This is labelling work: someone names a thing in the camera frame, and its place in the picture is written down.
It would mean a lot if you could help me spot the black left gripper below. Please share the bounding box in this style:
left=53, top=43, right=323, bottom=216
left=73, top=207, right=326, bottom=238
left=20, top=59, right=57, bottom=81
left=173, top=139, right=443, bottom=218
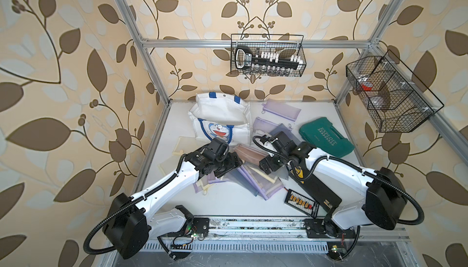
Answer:
left=212, top=151, right=244, bottom=177

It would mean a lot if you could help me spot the pink mesh pouch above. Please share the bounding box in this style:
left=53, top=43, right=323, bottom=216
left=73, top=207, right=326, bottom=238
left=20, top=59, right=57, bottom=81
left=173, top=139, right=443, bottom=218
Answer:
left=234, top=144, right=268, bottom=166

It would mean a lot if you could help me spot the purple mesh pouch pile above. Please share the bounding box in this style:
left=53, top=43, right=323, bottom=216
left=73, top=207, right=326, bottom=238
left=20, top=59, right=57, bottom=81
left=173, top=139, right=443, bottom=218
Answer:
left=231, top=165, right=284, bottom=201

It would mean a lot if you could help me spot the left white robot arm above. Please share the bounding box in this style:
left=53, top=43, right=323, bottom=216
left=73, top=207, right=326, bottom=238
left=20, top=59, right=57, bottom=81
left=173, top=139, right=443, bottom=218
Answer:
left=83, top=137, right=243, bottom=259

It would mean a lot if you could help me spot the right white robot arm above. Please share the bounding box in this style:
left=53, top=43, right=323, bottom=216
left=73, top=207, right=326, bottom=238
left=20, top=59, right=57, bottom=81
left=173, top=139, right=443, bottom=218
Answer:
left=252, top=132, right=425, bottom=237

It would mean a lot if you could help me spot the blue-grey mesh pouch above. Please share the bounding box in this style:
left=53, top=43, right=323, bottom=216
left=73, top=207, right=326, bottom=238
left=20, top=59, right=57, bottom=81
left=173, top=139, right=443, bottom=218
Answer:
left=269, top=124, right=301, bottom=145

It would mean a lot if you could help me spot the small purple yellow pouch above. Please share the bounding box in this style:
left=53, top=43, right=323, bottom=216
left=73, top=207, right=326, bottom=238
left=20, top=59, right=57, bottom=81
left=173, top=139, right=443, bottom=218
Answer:
left=193, top=176, right=221, bottom=196

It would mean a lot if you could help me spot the purple mesh pouch near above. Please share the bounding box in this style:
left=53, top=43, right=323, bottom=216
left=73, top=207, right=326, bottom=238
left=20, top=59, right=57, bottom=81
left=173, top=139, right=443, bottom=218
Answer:
left=253, top=117, right=279, bottom=134

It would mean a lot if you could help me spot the white Doraemon canvas bag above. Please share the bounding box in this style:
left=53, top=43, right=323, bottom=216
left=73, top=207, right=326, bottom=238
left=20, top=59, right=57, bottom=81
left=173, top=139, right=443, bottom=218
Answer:
left=188, top=92, right=252, bottom=146

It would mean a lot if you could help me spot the yellow mesh pouch left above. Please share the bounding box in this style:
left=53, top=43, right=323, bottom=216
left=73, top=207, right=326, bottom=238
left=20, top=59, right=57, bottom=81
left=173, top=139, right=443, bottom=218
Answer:
left=158, top=137, right=207, bottom=176

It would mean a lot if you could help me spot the black charger board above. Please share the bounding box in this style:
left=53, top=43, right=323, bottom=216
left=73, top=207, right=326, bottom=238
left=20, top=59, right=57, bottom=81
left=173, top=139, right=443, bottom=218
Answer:
left=284, top=189, right=319, bottom=219

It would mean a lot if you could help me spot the green plastic tool case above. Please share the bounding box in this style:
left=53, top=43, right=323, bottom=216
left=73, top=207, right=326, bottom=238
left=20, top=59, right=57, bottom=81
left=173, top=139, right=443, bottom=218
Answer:
left=299, top=117, right=355, bottom=158

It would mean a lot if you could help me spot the black box yellow label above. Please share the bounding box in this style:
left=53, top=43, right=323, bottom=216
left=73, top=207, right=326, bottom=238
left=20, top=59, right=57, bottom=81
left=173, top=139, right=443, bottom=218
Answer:
left=289, top=169, right=342, bottom=213

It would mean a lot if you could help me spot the black wire basket back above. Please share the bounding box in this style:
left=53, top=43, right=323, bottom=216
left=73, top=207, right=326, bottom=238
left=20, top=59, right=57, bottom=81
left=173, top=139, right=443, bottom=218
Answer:
left=230, top=33, right=307, bottom=78

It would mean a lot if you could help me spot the black wire basket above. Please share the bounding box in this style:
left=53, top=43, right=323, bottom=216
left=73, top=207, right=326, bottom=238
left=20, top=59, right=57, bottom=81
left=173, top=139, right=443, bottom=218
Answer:
left=230, top=33, right=307, bottom=78
left=346, top=50, right=444, bottom=133

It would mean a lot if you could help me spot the black wire basket right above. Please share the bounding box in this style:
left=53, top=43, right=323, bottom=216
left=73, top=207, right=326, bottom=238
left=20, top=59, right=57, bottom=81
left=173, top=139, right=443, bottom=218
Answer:
left=346, top=50, right=444, bottom=133

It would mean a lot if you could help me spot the aluminium frame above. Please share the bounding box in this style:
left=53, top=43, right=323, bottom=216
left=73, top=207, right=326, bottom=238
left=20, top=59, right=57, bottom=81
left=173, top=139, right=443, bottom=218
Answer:
left=123, top=0, right=468, bottom=267

